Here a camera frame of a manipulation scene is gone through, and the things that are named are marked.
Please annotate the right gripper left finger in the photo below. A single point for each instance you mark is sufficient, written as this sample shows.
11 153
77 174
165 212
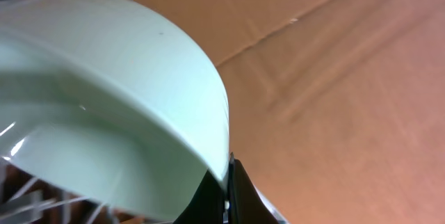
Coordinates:
207 205

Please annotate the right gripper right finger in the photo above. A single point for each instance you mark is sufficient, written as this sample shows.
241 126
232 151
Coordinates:
245 205

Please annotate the mint green bowl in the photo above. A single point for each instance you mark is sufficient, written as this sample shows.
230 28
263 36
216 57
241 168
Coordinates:
121 112

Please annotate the grey dishwasher rack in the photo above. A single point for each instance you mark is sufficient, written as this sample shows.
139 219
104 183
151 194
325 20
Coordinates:
34 199

